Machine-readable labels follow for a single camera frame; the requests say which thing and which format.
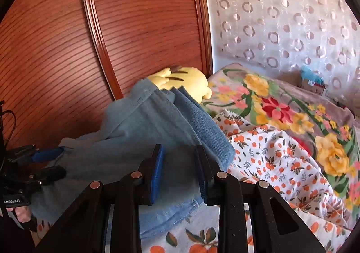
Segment black cable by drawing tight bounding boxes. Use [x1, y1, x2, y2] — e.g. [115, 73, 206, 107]
[0, 99, 16, 150]

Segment yellow plush toy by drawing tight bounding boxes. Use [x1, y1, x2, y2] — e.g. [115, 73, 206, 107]
[146, 65, 213, 102]

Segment orange fruit print bedsheet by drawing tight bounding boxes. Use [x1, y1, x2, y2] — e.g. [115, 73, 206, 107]
[31, 109, 355, 253]

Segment grey-blue pants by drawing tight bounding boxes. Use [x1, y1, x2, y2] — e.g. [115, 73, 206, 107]
[31, 79, 234, 227]

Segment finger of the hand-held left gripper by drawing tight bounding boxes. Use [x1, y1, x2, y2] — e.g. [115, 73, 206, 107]
[31, 147, 67, 163]
[28, 166, 67, 186]

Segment sheer circle pattern cloth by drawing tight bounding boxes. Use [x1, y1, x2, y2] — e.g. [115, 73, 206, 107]
[200, 0, 360, 96]

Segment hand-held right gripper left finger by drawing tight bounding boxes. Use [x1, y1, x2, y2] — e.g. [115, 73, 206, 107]
[35, 144, 166, 253]

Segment small cardboard box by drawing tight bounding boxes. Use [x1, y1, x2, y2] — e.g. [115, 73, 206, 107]
[302, 77, 328, 96]

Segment floral blanket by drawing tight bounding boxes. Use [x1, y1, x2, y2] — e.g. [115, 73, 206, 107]
[201, 63, 360, 215]

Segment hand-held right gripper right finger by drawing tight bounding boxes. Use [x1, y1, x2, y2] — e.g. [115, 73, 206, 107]
[194, 145, 327, 253]

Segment person's left hand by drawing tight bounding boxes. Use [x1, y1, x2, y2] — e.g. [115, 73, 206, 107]
[6, 205, 33, 223]

